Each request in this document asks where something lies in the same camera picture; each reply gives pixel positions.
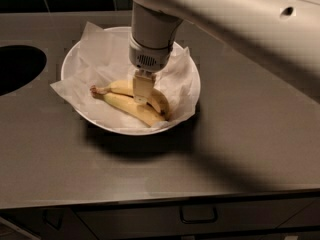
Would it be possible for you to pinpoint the white bowl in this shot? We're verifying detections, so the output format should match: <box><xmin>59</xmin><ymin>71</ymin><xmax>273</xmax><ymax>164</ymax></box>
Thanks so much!
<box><xmin>60</xmin><ymin>26</ymin><xmax>202</xmax><ymax>137</ymax></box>

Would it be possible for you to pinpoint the black drawer handle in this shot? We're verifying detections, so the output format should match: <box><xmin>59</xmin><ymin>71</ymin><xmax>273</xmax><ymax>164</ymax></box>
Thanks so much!
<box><xmin>179</xmin><ymin>205</ymin><xmax>218</xmax><ymax>224</ymax></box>

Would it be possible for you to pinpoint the grey drawer front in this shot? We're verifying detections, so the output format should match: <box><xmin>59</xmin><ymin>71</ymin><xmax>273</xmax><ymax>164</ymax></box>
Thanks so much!
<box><xmin>77</xmin><ymin>198</ymin><xmax>320</xmax><ymax>240</ymax></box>

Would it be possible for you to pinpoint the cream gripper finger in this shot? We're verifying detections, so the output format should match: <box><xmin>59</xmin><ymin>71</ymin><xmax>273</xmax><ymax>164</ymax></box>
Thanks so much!
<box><xmin>133</xmin><ymin>70</ymin><xmax>156</xmax><ymax>104</ymax></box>

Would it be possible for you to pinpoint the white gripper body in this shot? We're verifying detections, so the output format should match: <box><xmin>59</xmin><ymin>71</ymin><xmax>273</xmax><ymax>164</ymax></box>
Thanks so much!
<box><xmin>129</xmin><ymin>35</ymin><xmax>174</xmax><ymax>73</ymax></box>

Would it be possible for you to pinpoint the black round sink hole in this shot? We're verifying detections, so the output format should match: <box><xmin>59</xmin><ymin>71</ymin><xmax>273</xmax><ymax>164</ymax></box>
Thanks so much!
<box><xmin>0</xmin><ymin>45</ymin><xmax>47</xmax><ymax>95</ymax></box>

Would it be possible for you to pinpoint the left cabinet door handle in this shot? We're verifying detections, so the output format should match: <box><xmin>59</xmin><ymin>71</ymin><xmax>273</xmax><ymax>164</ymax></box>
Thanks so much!
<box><xmin>42</xmin><ymin>208</ymin><xmax>64</xmax><ymax>231</ymax></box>

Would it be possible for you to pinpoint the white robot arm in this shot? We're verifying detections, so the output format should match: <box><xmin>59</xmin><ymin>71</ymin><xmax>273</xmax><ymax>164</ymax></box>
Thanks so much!
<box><xmin>129</xmin><ymin>0</ymin><xmax>320</xmax><ymax>100</ymax></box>

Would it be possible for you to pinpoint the yellow banana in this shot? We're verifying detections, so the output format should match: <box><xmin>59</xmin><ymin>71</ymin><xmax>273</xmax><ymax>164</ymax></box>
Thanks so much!
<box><xmin>90</xmin><ymin>80</ymin><xmax>170</xmax><ymax>121</ymax></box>
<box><xmin>92</xmin><ymin>92</ymin><xmax>165</xmax><ymax>127</ymax></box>

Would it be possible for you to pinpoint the white paper liner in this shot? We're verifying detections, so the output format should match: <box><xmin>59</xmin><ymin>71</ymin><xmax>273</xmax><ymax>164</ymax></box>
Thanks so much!
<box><xmin>49</xmin><ymin>21</ymin><xmax>201</xmax><ymax>131</ymax></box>

